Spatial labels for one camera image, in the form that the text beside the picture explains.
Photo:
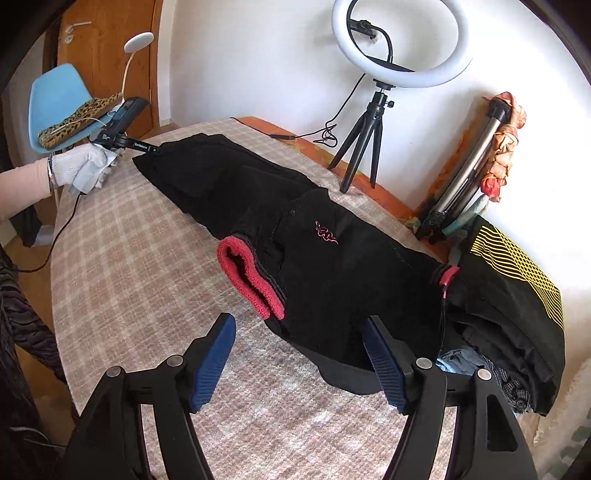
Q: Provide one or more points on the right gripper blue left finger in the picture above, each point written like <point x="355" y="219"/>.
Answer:
<point x="205" y="360"/>

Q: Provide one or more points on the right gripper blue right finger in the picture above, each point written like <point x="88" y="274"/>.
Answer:
<point x="392" y="362"/>

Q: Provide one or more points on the black pants pink logo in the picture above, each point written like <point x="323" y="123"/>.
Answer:
<point x="312" y="270"/>

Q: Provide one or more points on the left forearm pink sleeve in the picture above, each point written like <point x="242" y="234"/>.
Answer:
<point x="24" y="186"/>

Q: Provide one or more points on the left hand white glove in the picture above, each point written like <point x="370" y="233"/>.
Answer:
<point x="82" y="168"/>

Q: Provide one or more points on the leopard print cloth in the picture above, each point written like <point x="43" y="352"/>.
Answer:
<point x="78" y="121"/>

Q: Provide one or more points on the blue plastic chair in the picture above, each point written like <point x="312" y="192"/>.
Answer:
<point x="54" y="97"/>

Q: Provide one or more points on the folded blue jeans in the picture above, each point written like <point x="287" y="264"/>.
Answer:
<point x="463" y="361"/>

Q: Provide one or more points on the wooden door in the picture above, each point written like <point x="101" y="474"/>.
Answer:
<point x="91" y="37"/>

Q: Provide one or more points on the plaid beige bed blanket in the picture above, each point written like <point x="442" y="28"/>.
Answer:
<point x="134" y="281"/>

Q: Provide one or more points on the black yellow striped garment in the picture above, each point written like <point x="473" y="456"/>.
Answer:
<point x="507" y="310"/>

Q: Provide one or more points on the folded silver tripod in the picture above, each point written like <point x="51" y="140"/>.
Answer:
<point x="465" y="181"/>

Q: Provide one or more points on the orange floral fabric strip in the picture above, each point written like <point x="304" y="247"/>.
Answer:
<point x="504" y="142"/>

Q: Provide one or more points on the black mini tripod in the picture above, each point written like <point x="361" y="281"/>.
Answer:
<point x="367" y="130"/>

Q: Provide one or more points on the white ring light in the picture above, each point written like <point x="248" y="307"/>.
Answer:
<point x="408" y="44"/>

